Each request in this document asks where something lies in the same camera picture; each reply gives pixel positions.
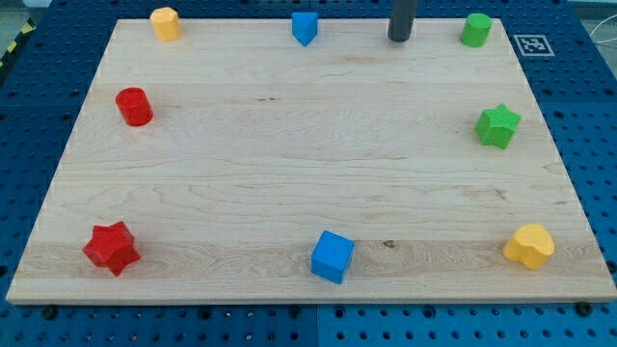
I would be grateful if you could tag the white fiducial marker tag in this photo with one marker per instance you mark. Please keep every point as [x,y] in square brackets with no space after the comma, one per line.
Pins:
[533,45]

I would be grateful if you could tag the green cylinder block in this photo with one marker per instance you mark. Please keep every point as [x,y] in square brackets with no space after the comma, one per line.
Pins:
[476,30]

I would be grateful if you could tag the black bolt left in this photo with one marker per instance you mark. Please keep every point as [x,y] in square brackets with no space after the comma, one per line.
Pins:
[48,313]

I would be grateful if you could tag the black bolt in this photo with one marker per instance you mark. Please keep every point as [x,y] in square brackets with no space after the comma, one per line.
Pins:
[583,309]
[48,313]

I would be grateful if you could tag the green star block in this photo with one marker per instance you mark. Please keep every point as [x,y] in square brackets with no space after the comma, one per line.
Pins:
[497,126]

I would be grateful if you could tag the light wooden board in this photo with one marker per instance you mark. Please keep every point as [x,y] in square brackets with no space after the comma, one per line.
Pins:
[258,144]

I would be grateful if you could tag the red cylinder block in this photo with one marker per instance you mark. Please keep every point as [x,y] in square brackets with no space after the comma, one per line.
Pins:
[134,106]

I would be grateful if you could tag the red star block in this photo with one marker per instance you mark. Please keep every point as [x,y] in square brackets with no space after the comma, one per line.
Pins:
[112,247]

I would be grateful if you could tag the yellow heart block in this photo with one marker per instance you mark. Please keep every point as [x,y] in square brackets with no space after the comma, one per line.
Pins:
[531,245]

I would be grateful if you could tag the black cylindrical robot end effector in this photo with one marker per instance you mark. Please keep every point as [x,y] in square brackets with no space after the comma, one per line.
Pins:
[403,14]

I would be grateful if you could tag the yellow hexagonal block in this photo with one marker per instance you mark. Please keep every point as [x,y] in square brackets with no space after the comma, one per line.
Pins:
[165,23]

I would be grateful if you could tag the blue cube block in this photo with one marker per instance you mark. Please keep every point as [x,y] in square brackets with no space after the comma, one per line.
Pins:
[331,257]

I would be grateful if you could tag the black bolt right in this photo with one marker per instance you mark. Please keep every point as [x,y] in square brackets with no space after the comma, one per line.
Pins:
[583,309]

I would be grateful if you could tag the blue triangular block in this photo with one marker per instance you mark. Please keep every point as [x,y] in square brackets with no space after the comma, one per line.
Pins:
[304,27]

